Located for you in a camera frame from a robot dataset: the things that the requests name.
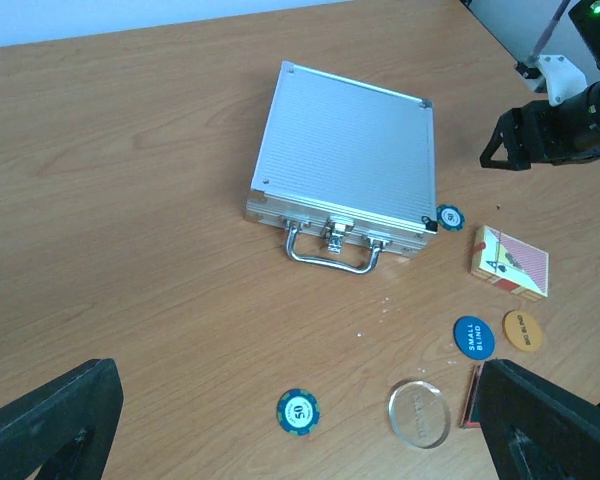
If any aluminium poker case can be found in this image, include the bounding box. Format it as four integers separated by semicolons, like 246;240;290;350
245;61;438;275

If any black red triangle token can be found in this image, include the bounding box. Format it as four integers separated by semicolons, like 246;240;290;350
460;363;484;429

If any orange round token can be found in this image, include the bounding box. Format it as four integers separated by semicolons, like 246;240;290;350
503;310;544;352

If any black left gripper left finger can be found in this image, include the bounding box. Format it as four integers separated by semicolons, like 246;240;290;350
0;358;124;479

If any clear round disc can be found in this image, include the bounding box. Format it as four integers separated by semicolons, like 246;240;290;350
387;379;451;450

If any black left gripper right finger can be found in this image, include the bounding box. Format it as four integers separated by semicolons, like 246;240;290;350
476;360;600;479

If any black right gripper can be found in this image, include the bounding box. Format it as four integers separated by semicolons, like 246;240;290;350
480;55;600;171

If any pink playing card deck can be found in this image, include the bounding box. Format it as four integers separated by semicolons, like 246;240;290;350
470;225;549;301

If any blue round token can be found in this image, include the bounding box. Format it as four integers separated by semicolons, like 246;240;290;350
453;316;496;361

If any blue white poker chip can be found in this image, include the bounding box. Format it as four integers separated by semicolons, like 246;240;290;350
436;204;465;232
276;388;321;436

